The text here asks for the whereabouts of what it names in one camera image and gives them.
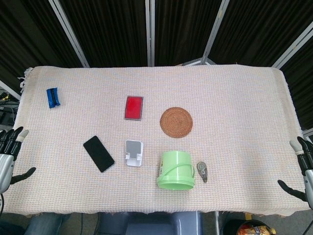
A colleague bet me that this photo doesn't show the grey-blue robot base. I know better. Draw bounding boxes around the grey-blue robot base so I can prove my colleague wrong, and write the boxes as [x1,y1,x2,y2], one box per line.
[97,211,203,235]

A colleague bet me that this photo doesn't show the black smartphone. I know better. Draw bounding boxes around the black smartphone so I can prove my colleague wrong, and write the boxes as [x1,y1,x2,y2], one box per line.
[83,135,115,173]

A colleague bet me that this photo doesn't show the dark equipment with cables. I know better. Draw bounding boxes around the dark equipment with cables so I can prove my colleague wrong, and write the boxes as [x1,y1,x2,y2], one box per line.
[0,89,21,132]

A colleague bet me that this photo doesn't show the green plastic bucket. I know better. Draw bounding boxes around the green plastic bucket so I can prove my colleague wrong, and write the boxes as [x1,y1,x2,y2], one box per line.
[156,151,197,190]

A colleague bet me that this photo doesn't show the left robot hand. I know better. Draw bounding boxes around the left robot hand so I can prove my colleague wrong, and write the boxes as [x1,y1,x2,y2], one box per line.
[0,126,37,194]

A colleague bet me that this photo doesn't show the blue and black eraser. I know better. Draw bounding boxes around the blue and black eraser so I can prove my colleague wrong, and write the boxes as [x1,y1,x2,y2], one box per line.
[46,87,62,109]

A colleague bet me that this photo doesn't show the white screen frame post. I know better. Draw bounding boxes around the white screen frame post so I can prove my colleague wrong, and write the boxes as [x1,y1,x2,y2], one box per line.
[182,0,231,66]
[270,26,313,69]
[144,0,156,67]
[48,0,90,68]

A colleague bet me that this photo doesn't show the white phone stand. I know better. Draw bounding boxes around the white phone stand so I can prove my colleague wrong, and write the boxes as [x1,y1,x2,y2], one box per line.
[123,140,144,167]

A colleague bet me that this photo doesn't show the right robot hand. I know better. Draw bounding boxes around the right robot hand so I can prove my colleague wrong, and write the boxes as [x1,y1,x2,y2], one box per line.
[277,136,313,210]

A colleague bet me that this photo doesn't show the red pad in clear case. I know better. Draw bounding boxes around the red pad in clear case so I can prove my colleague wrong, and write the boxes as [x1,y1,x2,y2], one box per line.
[123,95,144,121]

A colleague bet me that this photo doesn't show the grey correction tape dispenser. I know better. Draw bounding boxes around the grey correction tape dispenser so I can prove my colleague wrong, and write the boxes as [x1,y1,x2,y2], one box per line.
[197,161,209,183]

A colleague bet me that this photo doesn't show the round woven brown coaster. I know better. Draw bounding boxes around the round woven brown coaster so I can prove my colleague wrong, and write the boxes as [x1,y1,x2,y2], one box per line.
[159,107,193,138]

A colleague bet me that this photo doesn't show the black fabric screen panel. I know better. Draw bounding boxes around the black fabric screen panel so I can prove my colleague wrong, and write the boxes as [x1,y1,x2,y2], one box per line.
[281,43,313,130]
[207,0,313,68]
[0,0,84,98]
[58,0,150,68]
[154,0,224,67]

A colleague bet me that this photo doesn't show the blue jeans leg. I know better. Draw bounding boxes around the blue jeans leg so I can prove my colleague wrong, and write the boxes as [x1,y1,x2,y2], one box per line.
[23,212,71,235]

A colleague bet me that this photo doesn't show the beige woven tablecloth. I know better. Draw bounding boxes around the beige woven tablecloth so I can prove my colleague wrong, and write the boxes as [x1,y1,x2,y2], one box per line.
[0,64,313,219]

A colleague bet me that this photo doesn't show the black bin with snack bags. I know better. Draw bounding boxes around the black bin with snack bags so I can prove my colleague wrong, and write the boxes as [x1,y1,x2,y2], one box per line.
[236,219,278,235]

